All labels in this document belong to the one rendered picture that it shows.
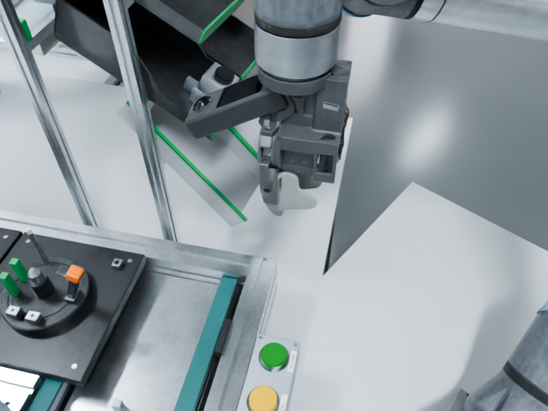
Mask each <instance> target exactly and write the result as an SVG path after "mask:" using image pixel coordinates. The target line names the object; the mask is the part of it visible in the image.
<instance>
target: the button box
mask: <svg viewBox="0 0 548 411"><path fill-rule="evenodd" d="M269 343H279V344H281V345H282V346H283V347H284V348H285V349H286V351H287V360H286V362H285V364H284V365H283V366H282V367H281V368H279V369H269V368H267V367H266V366H265V365H264V364H263V362H262V361H261V351H262V349H263V347H264V346H265V345H267V344H269ZM299 349H300V343H299V342H294V341H290V340H286V339H282V338H274V337H271V336H267V335H262V334H258V335H257V338H256V341H255V344H254V350H253V352H252V356H251V359H250V364H249V367H248V370H247V374H246V376H245V382H244V385H243V388H242V391H241V397H240V399H239V403H238V406H237V409H236V411H252V409H251V407H250V402H249V398H250V393H251V392H252V390H253V389H255V388H256V387H259V386H268V387H270V388H271V389H273V390H274V392H275V393H276V397H277V404H276V408H275V409H274V411H289V404H290V400H291V396H292V391H293V387H294V380H295V376H296V372H297V368H298V359H299Z"/></svg>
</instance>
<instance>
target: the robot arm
mask: <svg viewBox="0 0 548 411"><path fill-rule="evenodd" d="M342 14H344V15H347V16H350V17H359V18H364V17H368V16H371V15H383V16H389V17H394V18H399V19H406V20H415V21H421V22H426V23H431V24H441V25H447V26H452V27H457V28H463V29H473V30H478V31H483V32H489V33H499V34H504V35H509V36H515V37H520V38H530V39H535V40H541V41H546V42H548V0H254V55H255V60H256V62H257V64H258V74H255V75H254V76H251V77H248V78H246V79H243V80H241V81H239V82H236V83H233V84H231V85H229V86H225V87H224V88H221V89H219V90H216V91H213V92H211V93H209V94H207V95H203V96H201V97H199V98H197V99H195V101H194V103H193V105H192V107H191V110H190V112H189V114H188V116H187V118H186V120H185V123H184V125H185V126H186V127H187V129H188V130H189V132H190V133H191V134H192V136H193V137H194V138H195V139H200V138H203V137H206V136H208V135H212V134H214V133H217V132H220V131H222V130H226V129H228V128H231V127H234V126H237V125H240V124H242V123H245V122H248V121H251V120H254V119H256V118H259V125H260V126H261V129H260V132H259V140H258V164H259V169H260V176H259V185H260V192H261V195H262V199H263V202H264V203H265V204H266V205H267V207H268V209H269V210H270V211H271V212H272V213H273V214H274V215H277V216H282V213H283V210H310V209H313V208H315V207H316V205H317V199H316V198H315V197H314V196H313V195H311V194H309V193H307V192H305V191H303V190H302V189H312V188H318V187H319V186H321V184H322V182H324V183H333V184H334V180H335V173H336V166H337V163H338V161H339V160H341V156H342V151H343V147H344V142H345V141H344V137H345V136H344V134H345V130H346V126H347V120H348V118H349V108H348V107H347V90H348V83H349V80H350V76H351V65H352V61H350V60H337V58H338V42H339V34H340V25H341V19H342ZM319 155H320V158H319ZM318 158H319V163H317V162H318ZM461 410H462V411H548V300H547V301H546V303H545V304H544V305H543V307H542V308H540V309H538V311H537V315H536V317H535V319H534V320H533V322H532V324H531V325H530V326H529V327H528V329H527V331H526V333H525V334H524V336H523V337H522V338H521V340H520V341H519V343H518V345H517V346H516V348H515V349H514V351H513V352H512V354H511V355H510V357H509V359H508V361H507V362H506V363H505V365H504V366H503V368H502V370H501V371H500V372H499V373H498V374H496V375H495V376H494V377H492V378H491V379H489V380H488V381H487V382H486V383H485V384H483V385H482V386H481V387H479V388H477V389H476V390H475V391H473V392H472V393H470V394H469V395H468V397H467V398H466V400H465V402H464V403H463V405H462V407H461Z"/></svg>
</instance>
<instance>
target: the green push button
mask: <svg viewBox="0 0 548 411"><path fill-rule="evenodd" d="M286 360H287V351H286V349H285V348H284V347H283V346H282V345H281V344H279V343H277V342H271V343H269V344H267V345H265V346H264V347H263V349H262V351H261V361H262V362H263V364H264V365H265V366H266V367H267V368H269V369H279V368H281V367H282V366H283V365H284V364H285V362H286Z"/></svg>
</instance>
